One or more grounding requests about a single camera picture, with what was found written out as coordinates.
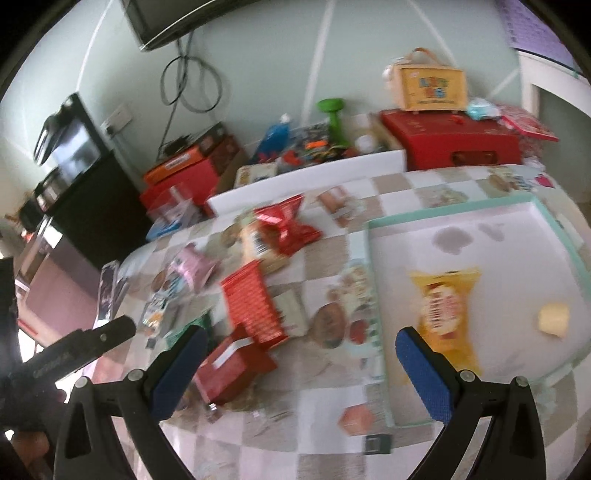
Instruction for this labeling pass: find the yellow soft bread packet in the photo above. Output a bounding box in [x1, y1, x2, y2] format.
[409, 268, 481, 374]

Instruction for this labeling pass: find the pink snack packet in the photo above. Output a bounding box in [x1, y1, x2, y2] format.
[168, 243, 219, 294]

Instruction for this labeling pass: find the smartphone on stand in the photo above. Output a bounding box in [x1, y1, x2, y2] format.
[95, 260, 120, 327]

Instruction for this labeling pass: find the white green cracker packet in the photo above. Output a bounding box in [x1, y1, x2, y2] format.
[141, 293, 168, 334]

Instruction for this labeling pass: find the pale yellow small packet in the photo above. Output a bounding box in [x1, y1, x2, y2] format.
[538, 302, 570, 338]

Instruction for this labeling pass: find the red box with white stripe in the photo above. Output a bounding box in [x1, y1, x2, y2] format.
[193, 325, 277, 405]

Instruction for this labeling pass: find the white tray with teal rim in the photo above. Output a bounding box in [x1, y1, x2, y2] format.
[363, 193, 590, 426]

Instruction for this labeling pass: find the green snack packet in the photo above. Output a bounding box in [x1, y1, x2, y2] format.
[164, 311, 216, 353]

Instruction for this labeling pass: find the black cabinet with appliance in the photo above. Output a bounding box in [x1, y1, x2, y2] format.
[33, 93, 152, 269]

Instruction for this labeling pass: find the checkered patterned tablecloth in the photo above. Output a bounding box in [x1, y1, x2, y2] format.
[89, 163, 591, 480]

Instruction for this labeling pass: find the clear plastic container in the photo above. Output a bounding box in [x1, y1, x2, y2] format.
[145, 184, 204, 242]

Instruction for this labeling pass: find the red striped snack packet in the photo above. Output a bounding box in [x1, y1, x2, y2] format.
[221, 260, 288, 351]

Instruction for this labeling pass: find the red box under orange box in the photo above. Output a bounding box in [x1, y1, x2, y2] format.
[139, 135, 247, 209]

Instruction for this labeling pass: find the peach biscuit packet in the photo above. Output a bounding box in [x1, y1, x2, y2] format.
[240, 221, 290, 275]

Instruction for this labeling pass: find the orange flat box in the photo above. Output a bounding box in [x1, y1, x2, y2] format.
[143, 122, 228, 186]

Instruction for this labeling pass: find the bright red candy packet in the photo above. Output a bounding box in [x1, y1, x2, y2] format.
[254, 194, 324, 256]

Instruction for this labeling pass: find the white illustrated card pack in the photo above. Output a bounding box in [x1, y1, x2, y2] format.
[235, 163, 277, 188]

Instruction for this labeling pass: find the white foam board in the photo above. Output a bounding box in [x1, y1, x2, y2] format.
[207, 150, 407, 216]

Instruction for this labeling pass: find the large red gift box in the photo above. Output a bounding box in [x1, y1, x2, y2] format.
[379, 109, 521, 171]

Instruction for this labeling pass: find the light blue small packet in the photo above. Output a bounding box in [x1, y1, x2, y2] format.
[466, 97, 502, 121]

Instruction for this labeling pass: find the bag of colourful toys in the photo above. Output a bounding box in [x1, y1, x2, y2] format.
[276, 123, 346, 171]

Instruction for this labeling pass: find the black television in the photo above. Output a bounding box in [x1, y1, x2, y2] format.
[121, 0, 256, 52]

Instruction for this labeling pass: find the small orange cardboard carry box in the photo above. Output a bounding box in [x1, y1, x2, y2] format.
[383, 47, 469, 112]

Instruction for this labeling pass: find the green dumbbell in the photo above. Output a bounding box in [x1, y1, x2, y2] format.
[317, 98, 349, 148]

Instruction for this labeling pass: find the black cable loop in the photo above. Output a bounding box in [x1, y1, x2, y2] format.
[156, 32, 223, 153]

